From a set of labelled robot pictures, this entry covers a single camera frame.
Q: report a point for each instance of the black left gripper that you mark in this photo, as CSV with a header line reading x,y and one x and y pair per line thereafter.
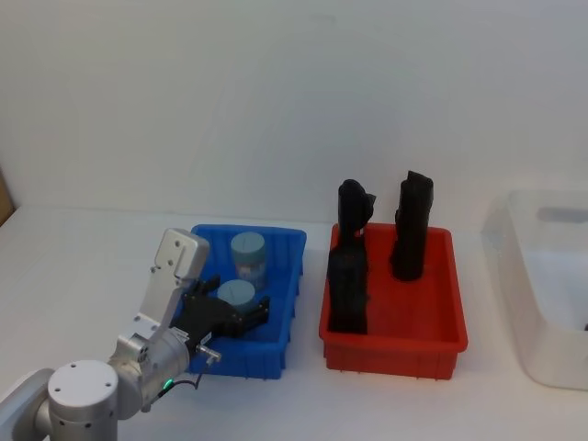
x,y
204,317

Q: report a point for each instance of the teal round jar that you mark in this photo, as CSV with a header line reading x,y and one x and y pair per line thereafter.
x,y
235,296
248,259

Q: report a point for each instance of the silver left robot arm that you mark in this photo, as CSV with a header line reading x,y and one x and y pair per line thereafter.
x,y
82,395

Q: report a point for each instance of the blue plastic bin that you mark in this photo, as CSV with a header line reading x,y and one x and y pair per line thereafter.
x,y
287,294

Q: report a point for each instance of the black angled plastic part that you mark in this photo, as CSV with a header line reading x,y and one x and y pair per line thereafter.
x,y
348,285

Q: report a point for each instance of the red plastic bin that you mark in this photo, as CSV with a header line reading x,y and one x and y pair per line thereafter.
x,y
413,312

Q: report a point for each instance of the black upright plastic part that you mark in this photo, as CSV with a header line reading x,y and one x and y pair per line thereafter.
x,y
411,234

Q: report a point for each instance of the brown board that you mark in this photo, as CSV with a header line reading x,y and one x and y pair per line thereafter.
x,y
5,202

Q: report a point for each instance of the translucent white plastic container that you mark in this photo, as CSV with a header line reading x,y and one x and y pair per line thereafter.
x,y
528,294

